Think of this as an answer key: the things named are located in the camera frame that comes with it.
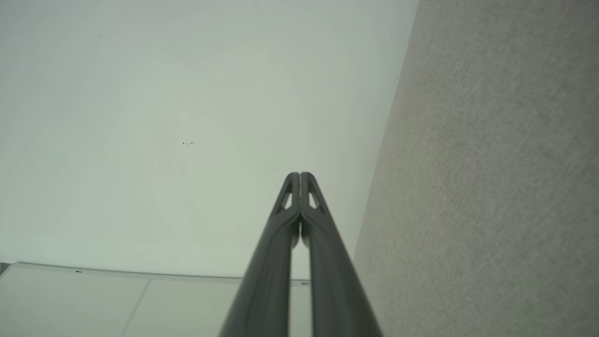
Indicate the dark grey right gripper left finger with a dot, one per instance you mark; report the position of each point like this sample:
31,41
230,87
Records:
271,262

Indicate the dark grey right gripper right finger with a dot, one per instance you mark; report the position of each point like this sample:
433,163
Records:
334,281

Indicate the grey fabric sofa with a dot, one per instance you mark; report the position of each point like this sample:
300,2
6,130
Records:
491,187

